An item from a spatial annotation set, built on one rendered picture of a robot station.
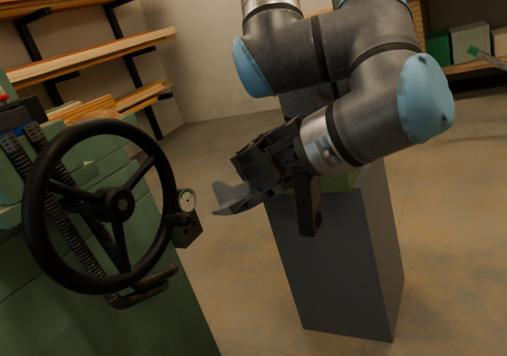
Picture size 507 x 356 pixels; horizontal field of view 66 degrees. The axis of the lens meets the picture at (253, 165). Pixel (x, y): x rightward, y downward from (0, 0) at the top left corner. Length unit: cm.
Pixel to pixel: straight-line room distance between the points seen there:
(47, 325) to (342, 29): 72
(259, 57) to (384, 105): 18
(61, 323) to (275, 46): 65
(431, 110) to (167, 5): 438
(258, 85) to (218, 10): 383
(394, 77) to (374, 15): 10
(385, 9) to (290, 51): 12
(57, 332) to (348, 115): 68
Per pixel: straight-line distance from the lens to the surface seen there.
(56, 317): 88
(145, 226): 97
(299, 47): 52
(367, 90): 46
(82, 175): 76
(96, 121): 67
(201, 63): 460
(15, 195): 70
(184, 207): 97
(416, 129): 45
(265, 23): 55
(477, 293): 153
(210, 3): 440
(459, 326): 143
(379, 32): 50
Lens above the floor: 103
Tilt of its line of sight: 21 degrees down
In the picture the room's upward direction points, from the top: 17 degrees counter-clockwise
